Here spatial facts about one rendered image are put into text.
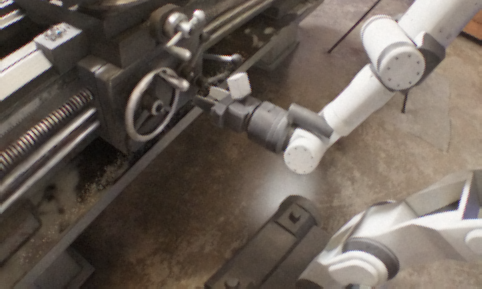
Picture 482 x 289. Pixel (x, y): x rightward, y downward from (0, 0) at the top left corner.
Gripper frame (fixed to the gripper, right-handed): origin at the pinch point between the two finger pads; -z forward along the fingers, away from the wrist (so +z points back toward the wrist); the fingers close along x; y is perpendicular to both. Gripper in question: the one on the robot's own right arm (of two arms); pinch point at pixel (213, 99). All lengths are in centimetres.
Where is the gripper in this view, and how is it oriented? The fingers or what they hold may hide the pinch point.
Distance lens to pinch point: 73.2
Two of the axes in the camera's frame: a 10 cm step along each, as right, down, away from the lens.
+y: -2.1, 8.1, 5.4
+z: 8.5, 4.2, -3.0
